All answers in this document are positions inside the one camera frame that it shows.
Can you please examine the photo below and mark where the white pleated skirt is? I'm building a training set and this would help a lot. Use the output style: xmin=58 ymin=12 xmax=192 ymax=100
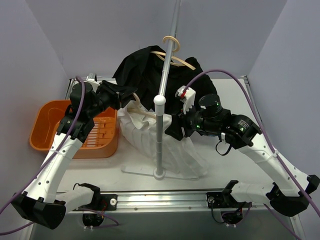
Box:
xmin=117 ymin=100 xmax=209 ymax=180

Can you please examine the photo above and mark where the beige wooden hanger front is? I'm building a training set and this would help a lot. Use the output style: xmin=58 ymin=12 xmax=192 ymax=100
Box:
xmin=127 ymin=93 xmax=156 ymax=119

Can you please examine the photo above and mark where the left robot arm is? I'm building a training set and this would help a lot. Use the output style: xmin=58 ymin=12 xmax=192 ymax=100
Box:
xmin=11 ymin=80 xmax=138 ymax=230

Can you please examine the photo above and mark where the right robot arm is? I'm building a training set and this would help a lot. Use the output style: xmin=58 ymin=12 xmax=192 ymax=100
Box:
xmin=165 ymin=92 xmax=320 ymax=217

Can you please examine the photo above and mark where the black garment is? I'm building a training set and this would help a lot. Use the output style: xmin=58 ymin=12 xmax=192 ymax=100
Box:
xmin=113 ymin=45 xmax=203 ymax=115

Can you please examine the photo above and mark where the silver clothes rack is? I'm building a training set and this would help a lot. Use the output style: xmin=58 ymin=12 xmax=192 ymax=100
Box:
xmin=121 ymin=0 xmax=199 ymax=180

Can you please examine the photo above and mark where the orange plastic basket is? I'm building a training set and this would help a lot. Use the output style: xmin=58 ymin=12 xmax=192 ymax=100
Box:
xmin=29 ymin=100 xmax=119 ymax=159

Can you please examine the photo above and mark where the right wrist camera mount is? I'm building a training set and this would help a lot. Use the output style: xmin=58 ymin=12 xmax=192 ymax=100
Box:
xmin=175 ymin=85 xmax=196 ymax=115

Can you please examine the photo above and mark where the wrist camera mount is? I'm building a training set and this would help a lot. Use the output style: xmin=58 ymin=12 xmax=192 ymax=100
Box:
xmin=85 ymin=73 xmax=99 ymax=87
xmin=175 ymin=85 xmax=196 ymax=115

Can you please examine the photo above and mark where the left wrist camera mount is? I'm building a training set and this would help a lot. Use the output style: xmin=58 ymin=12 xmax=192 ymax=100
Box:
xmin=85 ymin=73 xmax=99 ymax=87

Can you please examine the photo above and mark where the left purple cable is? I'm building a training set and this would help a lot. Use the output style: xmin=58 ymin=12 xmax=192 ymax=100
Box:
xmin=0 ymin=74 xmax=121 ymax=236

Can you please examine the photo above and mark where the purple cable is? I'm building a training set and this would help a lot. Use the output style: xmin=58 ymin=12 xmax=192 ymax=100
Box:
xmin=0 ymin=74 xmax=121 ymax=236
xmin=183 ymin=69 xmax=320 ymax=240

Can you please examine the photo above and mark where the aluminium mounting rail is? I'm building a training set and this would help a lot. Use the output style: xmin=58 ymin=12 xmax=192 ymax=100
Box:
xmin=53 ymin=191 xmax=276 ymax=215

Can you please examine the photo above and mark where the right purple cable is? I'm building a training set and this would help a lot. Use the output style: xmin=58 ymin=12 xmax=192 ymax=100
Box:
xmin=183 ymin=69 xmax=320 ymax=240

